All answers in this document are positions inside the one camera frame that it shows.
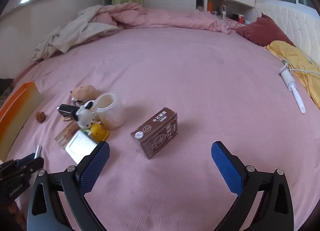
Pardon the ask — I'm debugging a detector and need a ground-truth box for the brown drink carton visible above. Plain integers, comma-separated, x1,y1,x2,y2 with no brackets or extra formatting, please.
130,107,178,159

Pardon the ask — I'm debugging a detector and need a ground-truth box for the white charging cable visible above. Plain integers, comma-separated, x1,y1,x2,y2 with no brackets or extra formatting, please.
262,48,320,77

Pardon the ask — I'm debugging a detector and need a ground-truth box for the yellow pillow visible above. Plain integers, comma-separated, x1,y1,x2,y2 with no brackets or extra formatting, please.
265,41,319,108

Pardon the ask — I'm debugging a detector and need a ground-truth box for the orange bottle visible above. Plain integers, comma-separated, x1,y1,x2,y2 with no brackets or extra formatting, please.
207,1,214,14

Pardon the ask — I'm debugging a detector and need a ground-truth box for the brown capybara plush keychain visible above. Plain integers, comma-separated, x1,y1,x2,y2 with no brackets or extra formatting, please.
71,85,100,102

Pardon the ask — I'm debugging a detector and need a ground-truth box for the pink bed sheet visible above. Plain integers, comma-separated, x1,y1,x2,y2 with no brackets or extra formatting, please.
8,28,319,230

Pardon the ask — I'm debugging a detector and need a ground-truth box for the clear tape roll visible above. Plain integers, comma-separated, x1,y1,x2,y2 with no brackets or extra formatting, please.
93,93,127,130

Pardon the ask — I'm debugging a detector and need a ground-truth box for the white card pack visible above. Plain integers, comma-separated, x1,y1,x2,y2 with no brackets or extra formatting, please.
65,130,97,164

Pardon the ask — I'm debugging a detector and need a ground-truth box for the brown wooden block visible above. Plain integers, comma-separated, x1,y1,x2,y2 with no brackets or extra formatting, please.
54,120,80,148

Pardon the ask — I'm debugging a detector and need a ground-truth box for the orange gradient paper box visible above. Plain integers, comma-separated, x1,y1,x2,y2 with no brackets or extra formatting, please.
0,81,43,162

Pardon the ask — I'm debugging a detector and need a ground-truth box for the red can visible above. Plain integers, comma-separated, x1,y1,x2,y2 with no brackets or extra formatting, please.
238,14,245,24

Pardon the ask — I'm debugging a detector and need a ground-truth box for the beige clothing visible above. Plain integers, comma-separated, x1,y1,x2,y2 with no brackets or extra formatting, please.
32,5,119,62

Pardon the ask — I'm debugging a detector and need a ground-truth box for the pink duvet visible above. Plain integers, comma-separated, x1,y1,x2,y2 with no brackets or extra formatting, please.
92,2,242,34

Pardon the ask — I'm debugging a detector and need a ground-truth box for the white tufted headboard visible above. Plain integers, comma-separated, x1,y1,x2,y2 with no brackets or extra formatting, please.
253,2,320,64

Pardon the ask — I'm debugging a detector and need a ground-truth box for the white dog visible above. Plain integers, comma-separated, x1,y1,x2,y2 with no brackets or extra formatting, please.
73,100,110,143

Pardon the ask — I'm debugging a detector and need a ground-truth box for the dark red pillow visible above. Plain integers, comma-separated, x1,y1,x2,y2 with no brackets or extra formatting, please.
236,13,295,47

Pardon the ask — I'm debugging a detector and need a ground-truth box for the black clip device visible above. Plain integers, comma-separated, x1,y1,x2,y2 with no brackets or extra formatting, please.
57,104,80,119

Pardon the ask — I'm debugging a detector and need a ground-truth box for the walnut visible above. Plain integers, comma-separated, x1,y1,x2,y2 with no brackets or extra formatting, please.
35,111,46,123

